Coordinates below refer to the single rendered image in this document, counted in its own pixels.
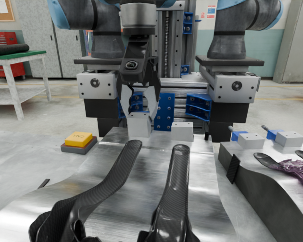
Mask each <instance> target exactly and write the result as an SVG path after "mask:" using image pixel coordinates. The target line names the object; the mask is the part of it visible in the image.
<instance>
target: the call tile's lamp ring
mask: <svg viewBox="0 0 303 242"><path fill-rule="evenodd" d="M92 137H93V138H92V139H91V140H90V141H89V142H88V143H87V144H86V145H85V146H84V147H80V146H71V145H65V142H64V143H63V144H62V145H61V146H65V147H74V148H82V149H85V148H86V147H87V146H88V145H89V144H90V143H91V142H92V141H93V140H94V139H95V138H96V136H92Z"/></svg>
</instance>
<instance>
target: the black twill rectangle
mask: <svg viewBox="0 0 303 242"><path fill-rule="evenodd" d="M240 162H241V161H240V160H239V158H238V157H237V156H236V155H235V154H233V156H232V159H231V162H230V165H229V168H228V171H227V175H226V177H227V178H228V180H229V181H230V183H231V184H233V182H234V180H235V177H236V174H237V171H238V168H239V165H240Z"/></svg>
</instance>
